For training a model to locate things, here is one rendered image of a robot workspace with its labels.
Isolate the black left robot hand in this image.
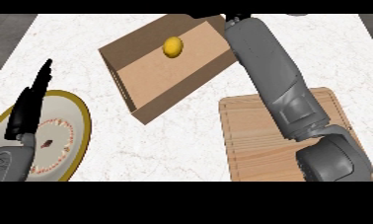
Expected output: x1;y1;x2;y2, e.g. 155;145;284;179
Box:
3;58;54;141

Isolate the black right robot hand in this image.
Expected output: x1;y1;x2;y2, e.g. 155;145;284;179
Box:
186;13;253;23

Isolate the yellow lemon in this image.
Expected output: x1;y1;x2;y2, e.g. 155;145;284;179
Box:
162;36;186;59

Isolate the brown cardboard box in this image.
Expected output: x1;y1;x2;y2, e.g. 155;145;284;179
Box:
97;13;239;126

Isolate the white plate with gold rim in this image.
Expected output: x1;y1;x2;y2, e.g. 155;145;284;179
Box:
0;90;93;183

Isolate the wooden cutting board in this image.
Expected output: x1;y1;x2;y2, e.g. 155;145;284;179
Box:
217;86;367;183

